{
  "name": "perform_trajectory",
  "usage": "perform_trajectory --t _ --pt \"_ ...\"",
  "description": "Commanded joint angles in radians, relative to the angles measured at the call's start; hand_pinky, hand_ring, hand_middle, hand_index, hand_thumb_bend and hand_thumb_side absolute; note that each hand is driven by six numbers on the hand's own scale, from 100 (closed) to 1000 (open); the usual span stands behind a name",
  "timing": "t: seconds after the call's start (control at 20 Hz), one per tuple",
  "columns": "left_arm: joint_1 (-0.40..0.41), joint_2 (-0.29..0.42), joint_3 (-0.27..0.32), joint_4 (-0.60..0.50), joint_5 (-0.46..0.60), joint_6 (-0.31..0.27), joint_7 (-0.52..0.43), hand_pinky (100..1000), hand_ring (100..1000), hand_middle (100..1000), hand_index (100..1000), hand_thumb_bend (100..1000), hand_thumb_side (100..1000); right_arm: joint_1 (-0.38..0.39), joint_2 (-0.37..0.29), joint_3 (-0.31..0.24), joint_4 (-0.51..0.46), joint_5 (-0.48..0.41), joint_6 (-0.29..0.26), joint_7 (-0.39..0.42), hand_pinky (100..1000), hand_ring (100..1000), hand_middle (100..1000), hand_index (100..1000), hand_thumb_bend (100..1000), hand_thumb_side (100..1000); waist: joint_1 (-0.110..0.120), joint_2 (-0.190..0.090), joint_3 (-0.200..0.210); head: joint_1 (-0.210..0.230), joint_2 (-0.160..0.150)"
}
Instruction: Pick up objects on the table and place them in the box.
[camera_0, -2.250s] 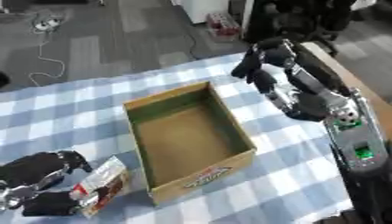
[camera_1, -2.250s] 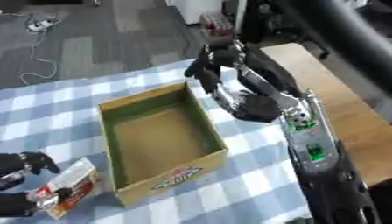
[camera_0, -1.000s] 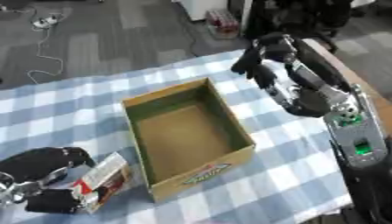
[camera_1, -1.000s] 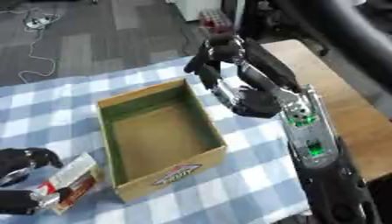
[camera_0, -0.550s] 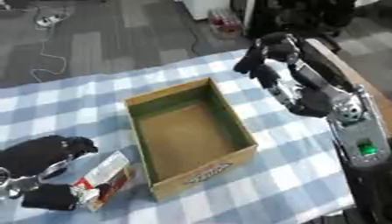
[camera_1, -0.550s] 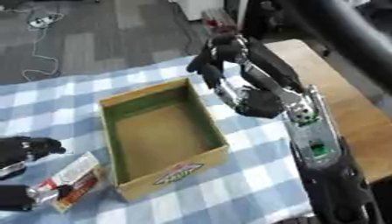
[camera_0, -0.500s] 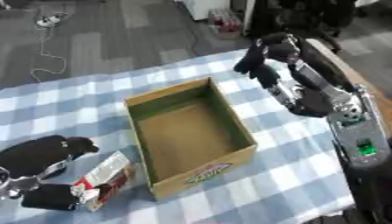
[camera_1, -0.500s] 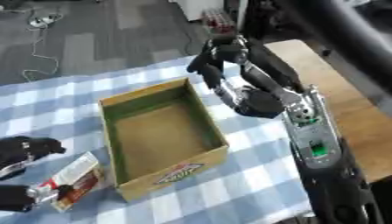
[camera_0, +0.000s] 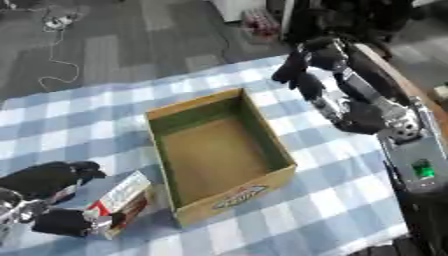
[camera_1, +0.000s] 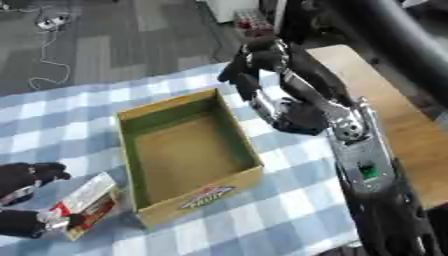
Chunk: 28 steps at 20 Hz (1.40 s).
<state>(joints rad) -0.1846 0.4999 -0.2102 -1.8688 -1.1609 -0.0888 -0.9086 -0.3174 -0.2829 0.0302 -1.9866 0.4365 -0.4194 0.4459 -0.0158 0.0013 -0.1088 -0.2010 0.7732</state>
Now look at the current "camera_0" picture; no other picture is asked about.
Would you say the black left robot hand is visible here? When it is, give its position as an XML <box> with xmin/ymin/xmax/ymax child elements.
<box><xmin>0</xmin><ymin>160</ymin><xmax>128</xmax><ymax>238</ymax></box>

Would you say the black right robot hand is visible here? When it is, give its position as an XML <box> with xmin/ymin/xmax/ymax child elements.
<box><xmin>269</xmin><ymin>35</ymin><xmax>424</xmax><ymax>142</ymax></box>

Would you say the white and red carton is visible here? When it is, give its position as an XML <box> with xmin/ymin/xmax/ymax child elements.
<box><xmin>85</xmin><ymin>170</ymin><xmax>156</xmax><ymax>241</ymax></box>

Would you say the tan cardboard box green inside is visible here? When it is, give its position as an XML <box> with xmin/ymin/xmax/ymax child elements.
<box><xmin>143</xmin><ymin>87</ymin><xmax>298</xmax><ymax>228</ymax></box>

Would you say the black chair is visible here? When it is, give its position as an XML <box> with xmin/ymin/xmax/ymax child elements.
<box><xmin>283</xmin><ymin>0</ymin><xmax>417</xmax><ymax>46</ymax></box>

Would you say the pack of red bottles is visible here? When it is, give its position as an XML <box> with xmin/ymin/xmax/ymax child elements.
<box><xmin>239</xmin><ymin>7</ymin><xmax>284</xmax><ymax>37</ymax></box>

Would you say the white power strip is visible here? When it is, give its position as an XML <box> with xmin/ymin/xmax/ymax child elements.
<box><xmin>42</xmin><ymin>14</ymin><xmax>77</xmax><ymax>30</ymax></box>

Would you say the white cabinet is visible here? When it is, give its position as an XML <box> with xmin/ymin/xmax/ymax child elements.
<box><xmin>208</xmin><ymin>0</ymin><xmax>272</xmax><ymax>23</ymax></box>

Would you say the white cable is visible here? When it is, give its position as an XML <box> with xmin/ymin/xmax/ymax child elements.
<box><xmin>36</xmin><ymin>5</ymin><xmax>84</xmax><ymax>93</ymax></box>

